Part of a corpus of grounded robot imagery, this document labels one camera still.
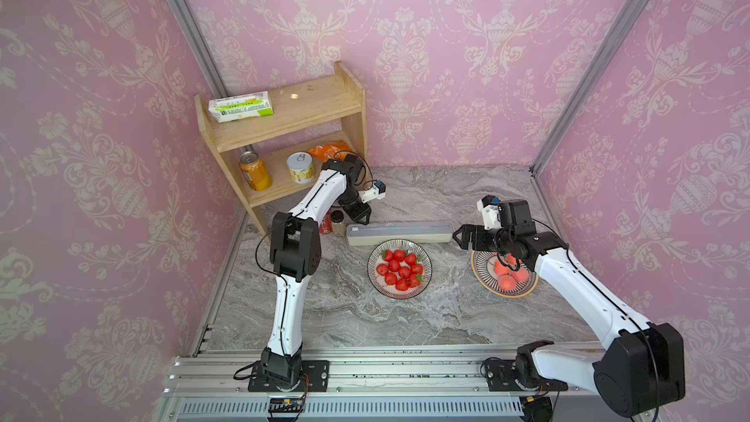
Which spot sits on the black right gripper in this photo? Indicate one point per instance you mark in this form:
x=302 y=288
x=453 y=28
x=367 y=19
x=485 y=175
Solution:
x=479 y=232

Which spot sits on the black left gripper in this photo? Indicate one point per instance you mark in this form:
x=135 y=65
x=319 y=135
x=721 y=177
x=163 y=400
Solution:
x=360 y=213

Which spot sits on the cream plastic wrap dispenser box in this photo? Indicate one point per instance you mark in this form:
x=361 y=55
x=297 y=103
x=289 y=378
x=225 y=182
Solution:
x=417 y=231

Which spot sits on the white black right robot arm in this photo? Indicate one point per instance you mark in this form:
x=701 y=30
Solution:
x=643 y=364

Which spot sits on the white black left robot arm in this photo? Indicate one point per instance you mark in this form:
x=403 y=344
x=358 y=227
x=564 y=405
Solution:
x=295 y=254

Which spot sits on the striped plate of peaches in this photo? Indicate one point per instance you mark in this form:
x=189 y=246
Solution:
x=503 y=277

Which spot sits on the red cola can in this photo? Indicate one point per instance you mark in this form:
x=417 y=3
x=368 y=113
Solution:
x=326 y=224

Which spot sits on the orange snack bag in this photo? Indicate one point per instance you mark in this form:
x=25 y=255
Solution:
x=330 y=150

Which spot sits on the white yellow tin can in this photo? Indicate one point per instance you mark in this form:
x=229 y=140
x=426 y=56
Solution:
x=301 y=168

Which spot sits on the wooden two-tier shelf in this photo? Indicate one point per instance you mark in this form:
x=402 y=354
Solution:
x=340 y=97

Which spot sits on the orange drink can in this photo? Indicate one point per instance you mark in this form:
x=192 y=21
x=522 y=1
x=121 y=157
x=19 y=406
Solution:
x=254 y=171

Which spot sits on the green white carton box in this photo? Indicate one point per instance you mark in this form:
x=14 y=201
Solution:
x=241 y=107

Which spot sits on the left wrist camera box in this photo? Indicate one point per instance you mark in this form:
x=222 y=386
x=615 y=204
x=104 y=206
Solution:
x=376 y=191

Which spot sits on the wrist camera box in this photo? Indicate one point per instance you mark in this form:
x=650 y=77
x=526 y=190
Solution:
x=489 y=208
x=376 y=191

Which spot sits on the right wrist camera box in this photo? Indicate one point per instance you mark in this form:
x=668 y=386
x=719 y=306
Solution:
x=489 y=208

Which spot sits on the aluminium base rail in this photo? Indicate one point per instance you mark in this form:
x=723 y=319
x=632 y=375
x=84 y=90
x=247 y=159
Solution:
x=423 y=383

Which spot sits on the aluminium corner frame post left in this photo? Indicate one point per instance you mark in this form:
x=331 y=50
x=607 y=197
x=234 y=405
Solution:
x=189 y=25

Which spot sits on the aluminium corner frame post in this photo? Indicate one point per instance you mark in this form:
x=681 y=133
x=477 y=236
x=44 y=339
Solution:
x=621 y=26
x=189 y=25

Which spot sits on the aluminium corner frame post right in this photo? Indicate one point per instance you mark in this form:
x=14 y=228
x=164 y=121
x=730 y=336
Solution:
x=621 y=26

